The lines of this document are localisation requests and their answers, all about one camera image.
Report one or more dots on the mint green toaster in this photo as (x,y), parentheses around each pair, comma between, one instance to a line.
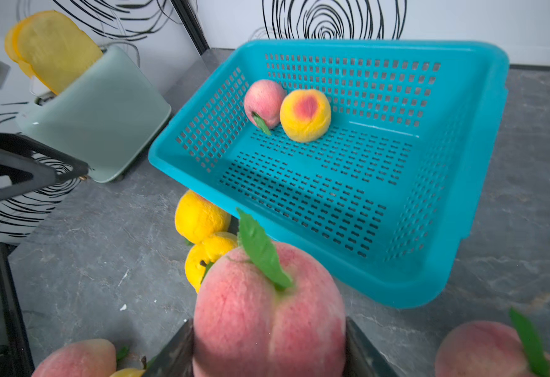
(105,118)

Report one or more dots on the yellow peach red spot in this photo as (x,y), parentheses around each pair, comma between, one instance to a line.
(305,115)

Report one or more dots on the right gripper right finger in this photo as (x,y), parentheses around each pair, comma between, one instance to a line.
(362,358)

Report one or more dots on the yellow toast slice left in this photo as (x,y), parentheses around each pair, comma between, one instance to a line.
(12,50)

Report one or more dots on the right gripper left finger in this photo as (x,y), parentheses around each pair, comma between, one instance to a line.
(176,358)

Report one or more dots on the yellow peach with leaf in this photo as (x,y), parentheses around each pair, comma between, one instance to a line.
(204,254)

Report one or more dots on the yellow toast slice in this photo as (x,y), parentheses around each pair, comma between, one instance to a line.
(12,50)
(58,51)

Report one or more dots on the yellow peach right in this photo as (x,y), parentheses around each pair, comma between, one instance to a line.
(130,372)

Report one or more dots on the pink peach with leaf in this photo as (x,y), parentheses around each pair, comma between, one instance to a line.
(268,309)

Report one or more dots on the teal plastic basket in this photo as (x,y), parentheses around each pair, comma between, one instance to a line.
(385,197)

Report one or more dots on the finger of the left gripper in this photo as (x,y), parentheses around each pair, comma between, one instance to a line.
(20,173)

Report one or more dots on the yellow peach near basket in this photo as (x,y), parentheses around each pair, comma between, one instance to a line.
(197,218)

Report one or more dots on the yellow toast slice right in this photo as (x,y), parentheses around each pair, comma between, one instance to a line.
(58,51)

